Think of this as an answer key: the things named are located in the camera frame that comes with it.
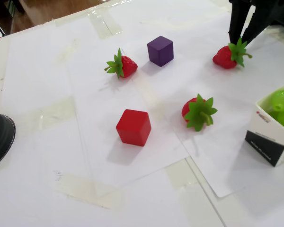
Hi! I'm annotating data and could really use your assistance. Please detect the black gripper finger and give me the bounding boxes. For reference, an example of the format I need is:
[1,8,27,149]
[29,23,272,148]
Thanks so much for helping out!
[241,5,279,46]
[228,2,256,45]

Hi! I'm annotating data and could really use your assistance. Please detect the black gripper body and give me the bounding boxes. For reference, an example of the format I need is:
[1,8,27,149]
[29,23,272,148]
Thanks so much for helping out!
[228,0,279,8]

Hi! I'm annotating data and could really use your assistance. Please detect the white and black cardboard box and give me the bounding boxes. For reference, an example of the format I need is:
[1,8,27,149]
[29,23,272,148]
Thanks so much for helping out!
[245,80,284,167]

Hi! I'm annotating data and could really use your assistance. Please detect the red strawberry with short stem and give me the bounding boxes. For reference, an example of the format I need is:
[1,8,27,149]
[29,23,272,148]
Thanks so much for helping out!
[212,36,253,70]

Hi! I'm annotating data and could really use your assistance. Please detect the purple cube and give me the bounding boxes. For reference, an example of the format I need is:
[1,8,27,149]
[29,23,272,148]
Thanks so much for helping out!
[147,35,174,68]

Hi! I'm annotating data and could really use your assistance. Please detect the red strawberry with wide leaves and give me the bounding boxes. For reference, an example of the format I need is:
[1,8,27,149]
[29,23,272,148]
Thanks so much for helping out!
[181,93,218,132]

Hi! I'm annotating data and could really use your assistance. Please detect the red strawberry with curved stem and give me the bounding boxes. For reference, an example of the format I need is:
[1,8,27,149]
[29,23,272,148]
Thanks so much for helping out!
[104,48,138,80]

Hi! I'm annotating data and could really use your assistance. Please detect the clear tape strip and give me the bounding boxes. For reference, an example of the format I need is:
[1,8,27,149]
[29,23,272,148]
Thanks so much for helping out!
[164,157,204,190]
[55,174,126,210]
[86,9,124,40]

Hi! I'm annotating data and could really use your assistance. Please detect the red cube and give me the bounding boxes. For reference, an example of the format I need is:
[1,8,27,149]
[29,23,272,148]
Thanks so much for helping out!
[115,109,152,147]

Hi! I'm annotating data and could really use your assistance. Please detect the black round ribbed object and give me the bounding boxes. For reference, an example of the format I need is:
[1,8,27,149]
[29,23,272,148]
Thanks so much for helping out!
[0,112,17,170]

